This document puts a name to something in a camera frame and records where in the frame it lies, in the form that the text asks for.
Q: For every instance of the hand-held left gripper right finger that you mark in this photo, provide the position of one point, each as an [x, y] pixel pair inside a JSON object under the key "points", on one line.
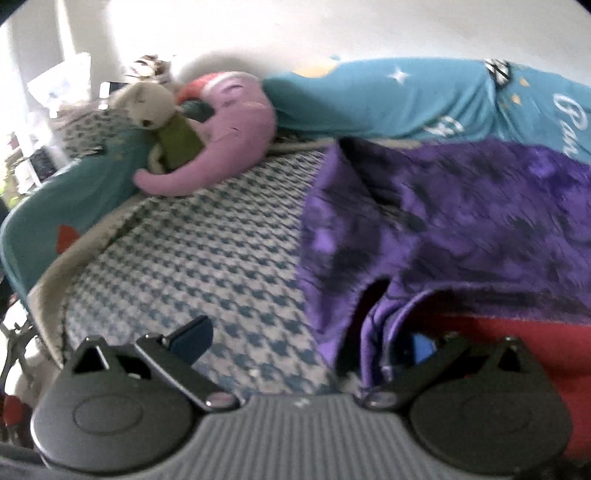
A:
{"points": [[422, 350]]}

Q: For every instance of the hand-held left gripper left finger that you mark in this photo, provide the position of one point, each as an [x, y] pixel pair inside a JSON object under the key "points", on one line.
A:
{"points": [[194, 340]]}

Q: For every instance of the purple floral shirt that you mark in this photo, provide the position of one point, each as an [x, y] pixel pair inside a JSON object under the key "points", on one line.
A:
{"points": [[461, 207]]}

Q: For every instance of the houndstooth bed mat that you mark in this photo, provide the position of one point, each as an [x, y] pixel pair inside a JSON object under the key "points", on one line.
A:
{"points": [[207, 258]]}

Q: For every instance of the red cloth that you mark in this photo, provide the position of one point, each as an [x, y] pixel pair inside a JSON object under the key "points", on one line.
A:
{"points": [[554, 341]]}

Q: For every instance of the purple moon plush pillow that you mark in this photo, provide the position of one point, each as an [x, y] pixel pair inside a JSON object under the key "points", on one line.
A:
{"points": [[235, 129]]}

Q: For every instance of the white rabbit plush toy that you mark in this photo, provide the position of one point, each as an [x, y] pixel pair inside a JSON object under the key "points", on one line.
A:
{"points": [[147, 104]]}

